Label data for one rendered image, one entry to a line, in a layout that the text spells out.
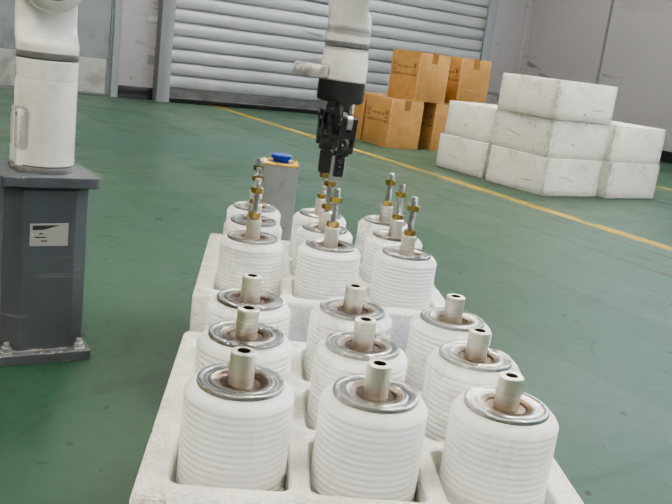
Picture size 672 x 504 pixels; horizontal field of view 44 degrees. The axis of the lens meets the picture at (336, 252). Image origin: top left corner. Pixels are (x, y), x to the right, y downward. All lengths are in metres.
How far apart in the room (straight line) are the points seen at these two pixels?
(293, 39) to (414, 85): 1.98
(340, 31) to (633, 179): 3.27
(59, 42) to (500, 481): 0.92
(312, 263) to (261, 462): 0.55
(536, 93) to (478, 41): 4.03
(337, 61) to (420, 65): 3.92
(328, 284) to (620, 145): 3.23
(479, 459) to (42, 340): 0.85
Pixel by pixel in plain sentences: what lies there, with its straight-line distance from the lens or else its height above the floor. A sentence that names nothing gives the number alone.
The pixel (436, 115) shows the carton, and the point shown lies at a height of 0.22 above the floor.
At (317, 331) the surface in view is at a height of 0.23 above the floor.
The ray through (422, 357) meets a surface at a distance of 0.95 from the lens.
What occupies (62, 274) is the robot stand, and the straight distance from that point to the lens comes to 1.37.
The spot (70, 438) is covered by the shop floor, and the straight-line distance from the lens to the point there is 1.17.
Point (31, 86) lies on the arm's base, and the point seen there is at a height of 0.43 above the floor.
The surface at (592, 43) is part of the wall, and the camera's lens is 7.92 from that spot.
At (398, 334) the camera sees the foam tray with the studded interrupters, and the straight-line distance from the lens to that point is 1.22.
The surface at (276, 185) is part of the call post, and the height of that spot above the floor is 0.27.
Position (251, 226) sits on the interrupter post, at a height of 0.27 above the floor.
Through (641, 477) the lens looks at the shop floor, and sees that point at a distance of 1.31.
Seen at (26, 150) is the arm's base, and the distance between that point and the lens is 1.34.
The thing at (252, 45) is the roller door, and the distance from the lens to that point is 6.84.
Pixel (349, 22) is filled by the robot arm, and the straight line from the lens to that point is 1.30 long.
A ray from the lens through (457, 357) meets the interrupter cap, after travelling 0.85.
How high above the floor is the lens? 0.54
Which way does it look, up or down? 14 degrees down
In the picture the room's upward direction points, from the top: 7 degrees clockwise
